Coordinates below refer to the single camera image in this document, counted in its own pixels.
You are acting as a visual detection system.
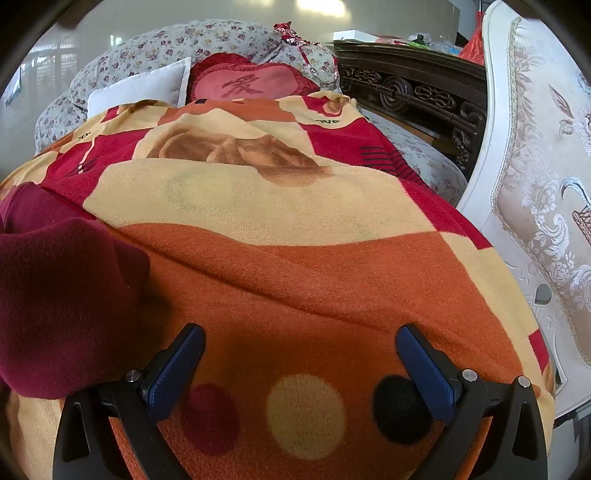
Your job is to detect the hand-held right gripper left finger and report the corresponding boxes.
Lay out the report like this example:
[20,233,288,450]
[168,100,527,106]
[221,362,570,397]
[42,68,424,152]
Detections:
[52,323,206,480]

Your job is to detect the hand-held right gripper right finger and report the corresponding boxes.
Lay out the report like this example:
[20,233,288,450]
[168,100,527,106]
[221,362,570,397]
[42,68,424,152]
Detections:
[394,324,549,480]

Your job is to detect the maroon fleece garment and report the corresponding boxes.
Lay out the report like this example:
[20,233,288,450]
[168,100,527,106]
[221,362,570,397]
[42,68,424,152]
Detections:
[0,181,153,400]

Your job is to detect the printed red orange blanket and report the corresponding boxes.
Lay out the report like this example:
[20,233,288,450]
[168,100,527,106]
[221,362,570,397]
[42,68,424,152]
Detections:
[0,91,557,480]

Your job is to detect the white upholstered headboard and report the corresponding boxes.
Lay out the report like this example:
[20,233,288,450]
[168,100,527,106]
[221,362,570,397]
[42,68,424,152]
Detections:
[455,0,591,421]

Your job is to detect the white pillow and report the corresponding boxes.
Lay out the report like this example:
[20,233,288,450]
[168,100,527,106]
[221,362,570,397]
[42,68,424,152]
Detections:
[87,56,193,117]

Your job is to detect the dark carved wooden cabinet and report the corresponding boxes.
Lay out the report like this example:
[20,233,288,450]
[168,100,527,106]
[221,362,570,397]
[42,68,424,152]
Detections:
[332,41,489,178]

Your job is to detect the red heart-shaped cushion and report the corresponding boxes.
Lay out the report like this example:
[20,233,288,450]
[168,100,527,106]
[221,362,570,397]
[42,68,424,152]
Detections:
[187,52,321,103]

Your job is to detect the red plastic bag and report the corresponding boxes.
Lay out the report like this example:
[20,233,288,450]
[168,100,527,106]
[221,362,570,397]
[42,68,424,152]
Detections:
[458,11,486,65]

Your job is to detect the pile of colourful packets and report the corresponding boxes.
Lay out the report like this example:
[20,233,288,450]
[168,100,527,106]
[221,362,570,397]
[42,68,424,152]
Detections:
[376,32,464,57]

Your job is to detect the white flat box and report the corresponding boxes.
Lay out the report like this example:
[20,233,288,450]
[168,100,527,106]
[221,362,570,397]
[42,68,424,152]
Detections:
[333,30,393,43]

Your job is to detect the red patterned cloth bundle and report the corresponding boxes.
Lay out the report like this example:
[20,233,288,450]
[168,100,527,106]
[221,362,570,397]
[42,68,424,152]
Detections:
[272,21,324,51]

